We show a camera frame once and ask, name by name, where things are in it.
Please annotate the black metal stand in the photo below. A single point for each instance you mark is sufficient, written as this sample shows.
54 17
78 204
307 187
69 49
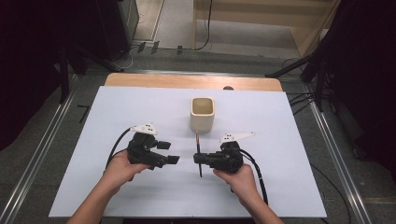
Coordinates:
64 77
319 87

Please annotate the beige square pen holder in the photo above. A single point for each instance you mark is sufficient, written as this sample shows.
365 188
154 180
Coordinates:
202 123

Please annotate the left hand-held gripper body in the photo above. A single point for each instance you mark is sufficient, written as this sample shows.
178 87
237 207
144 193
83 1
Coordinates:
143 149

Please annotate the dark curtain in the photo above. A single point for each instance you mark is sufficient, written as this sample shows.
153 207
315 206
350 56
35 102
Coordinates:
28 62
367 77

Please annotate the white table mat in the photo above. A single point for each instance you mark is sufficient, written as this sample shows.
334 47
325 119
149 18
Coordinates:
280 174

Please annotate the black pencil with orange end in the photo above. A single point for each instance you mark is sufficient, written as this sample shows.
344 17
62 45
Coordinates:
200 171

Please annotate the person's right hand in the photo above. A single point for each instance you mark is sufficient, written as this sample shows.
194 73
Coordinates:
244 185

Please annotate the dark round table grommet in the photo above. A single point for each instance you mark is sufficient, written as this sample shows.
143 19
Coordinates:
228 88

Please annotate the person's left hand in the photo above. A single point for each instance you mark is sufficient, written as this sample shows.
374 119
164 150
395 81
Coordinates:
120 171

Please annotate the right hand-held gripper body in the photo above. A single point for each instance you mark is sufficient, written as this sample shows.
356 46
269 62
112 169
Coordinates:
230 158

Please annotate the black cabinet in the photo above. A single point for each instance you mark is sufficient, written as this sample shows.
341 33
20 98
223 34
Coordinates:
118 28

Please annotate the aluminium floor rail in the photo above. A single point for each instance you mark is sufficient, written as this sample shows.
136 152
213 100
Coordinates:
37 152
337 155

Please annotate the small black floor bracket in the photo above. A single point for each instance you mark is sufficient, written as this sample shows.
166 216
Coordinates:
179 49
155 47
141 47

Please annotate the light wooden shelf unit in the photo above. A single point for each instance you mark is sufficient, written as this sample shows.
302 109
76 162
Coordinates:
264 15

